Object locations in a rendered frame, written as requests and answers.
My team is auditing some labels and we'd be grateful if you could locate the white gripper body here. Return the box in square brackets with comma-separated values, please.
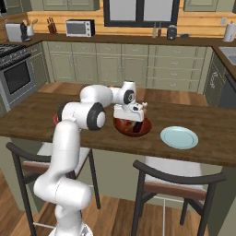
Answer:
[112, 104, 146, 124]

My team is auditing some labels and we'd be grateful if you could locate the brown chicken drumstick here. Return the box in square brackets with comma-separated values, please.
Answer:
[117, 118, 137, 134]

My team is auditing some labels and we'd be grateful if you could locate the dark purple eggplant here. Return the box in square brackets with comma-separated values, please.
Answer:
[134, 121, 146, 133]

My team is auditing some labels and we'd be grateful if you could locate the dark red bowl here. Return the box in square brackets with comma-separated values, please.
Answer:
[112, 115, 153, 138]

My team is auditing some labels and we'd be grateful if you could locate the green lower cupboard run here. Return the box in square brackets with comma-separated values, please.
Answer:
[41, 41, 214, 95]

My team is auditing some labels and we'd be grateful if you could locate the light blue plate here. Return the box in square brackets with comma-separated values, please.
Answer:
[159, 125, 199, 150]

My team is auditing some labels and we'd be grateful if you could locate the green side cupboard run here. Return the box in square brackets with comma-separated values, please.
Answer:
[203, 51, 230, 108]

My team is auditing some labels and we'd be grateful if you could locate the white toaster oven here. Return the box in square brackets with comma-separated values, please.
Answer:
[65, 18, 96, 38]

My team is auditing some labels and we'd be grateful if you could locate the green cupboard beside stove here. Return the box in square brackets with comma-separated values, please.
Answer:
[28, 41, 51, 90]

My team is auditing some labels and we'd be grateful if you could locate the dark dishwasher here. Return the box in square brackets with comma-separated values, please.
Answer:
[217, 72, 236, 110]

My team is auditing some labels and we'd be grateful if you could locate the dark wooden knife block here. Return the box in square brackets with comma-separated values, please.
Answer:
[46, 17, 59, 35]

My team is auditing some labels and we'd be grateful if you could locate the steel sink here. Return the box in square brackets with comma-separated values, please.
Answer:
[218, 46, 236, 66]

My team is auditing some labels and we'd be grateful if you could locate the silver stove with oven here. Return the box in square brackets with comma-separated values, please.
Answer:
[0, 42, 39, 112]

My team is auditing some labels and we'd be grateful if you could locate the green upper cupboard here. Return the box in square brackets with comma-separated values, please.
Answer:
[42, 0, 100, 12]
[183, 0, 236, 14]
[0, 0, 33, 17]

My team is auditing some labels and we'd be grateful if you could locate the white pot with wooden tools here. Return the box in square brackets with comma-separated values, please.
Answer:
[22, 18, 39, 38]

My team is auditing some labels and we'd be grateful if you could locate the white paper towel roll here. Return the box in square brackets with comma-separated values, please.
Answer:
[222, 21, 236, 43]

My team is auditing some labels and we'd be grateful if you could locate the white coffee machine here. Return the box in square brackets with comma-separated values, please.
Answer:
[5, 21, 32, 43]

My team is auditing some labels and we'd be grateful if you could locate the black frame bar stool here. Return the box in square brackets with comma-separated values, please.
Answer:
[131, 156, 228, 236]
[5, 141, 102, 236]

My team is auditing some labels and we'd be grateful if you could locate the black frame window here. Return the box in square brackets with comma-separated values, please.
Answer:
[102, 0, 181, 29]

